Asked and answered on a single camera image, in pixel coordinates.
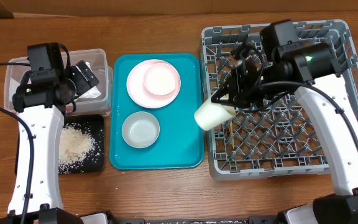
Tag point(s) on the white napkin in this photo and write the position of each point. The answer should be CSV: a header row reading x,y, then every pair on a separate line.
x,y
92,93

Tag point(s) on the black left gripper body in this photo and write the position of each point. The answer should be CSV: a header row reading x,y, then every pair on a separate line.
x,y
66,80

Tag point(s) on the clear plastic bin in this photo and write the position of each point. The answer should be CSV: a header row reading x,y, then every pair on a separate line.
x,y
97,62

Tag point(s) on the pink bowl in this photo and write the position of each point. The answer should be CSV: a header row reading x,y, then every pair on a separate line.
x,y
161,79

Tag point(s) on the black flat tray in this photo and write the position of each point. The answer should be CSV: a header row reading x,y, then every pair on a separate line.
x,y
96,123

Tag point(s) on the teal serving tray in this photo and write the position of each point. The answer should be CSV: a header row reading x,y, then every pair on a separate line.
x,y
180,143

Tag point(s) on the grey dishwasher rack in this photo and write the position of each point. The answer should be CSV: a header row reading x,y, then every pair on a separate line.
x,y
274,138

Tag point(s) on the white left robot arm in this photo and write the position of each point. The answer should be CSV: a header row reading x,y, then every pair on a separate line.
x,y
36,197

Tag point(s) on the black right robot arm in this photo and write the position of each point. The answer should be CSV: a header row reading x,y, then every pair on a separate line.
x,y
327,106

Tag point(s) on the grey bowl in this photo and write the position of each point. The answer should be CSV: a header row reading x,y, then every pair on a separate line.
x,y
140,129

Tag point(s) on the white round plate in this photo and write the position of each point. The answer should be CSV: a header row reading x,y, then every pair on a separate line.
x,y
138,93

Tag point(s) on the cream cup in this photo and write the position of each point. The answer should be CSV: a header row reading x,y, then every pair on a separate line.
x,y
209,114

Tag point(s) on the white rice pile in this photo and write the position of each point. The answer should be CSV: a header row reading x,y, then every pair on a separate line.
x,y
79,150

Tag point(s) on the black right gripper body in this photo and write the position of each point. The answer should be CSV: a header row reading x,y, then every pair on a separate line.
x,y
245,81

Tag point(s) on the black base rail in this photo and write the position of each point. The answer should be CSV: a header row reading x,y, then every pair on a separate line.
x,y
269,219

